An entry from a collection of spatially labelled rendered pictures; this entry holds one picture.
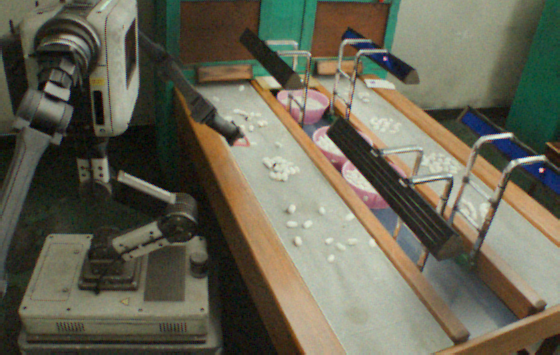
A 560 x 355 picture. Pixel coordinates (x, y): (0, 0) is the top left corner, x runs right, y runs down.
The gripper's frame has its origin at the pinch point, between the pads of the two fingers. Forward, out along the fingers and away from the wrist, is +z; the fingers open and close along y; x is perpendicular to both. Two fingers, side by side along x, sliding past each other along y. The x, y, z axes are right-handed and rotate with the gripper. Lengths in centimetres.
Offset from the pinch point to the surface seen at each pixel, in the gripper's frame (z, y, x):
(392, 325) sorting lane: 18, -85, -1
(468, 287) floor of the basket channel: 52, -77, -21
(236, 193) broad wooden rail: -1.2, -17.1, 12.9
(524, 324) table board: 49, -100, -26
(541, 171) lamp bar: 41, -72, -64
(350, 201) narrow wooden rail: 27.9, -31.7, -11.7
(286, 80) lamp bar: -1.3, 7.9, -27.2
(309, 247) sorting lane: 11.6, -47.8, 5.0
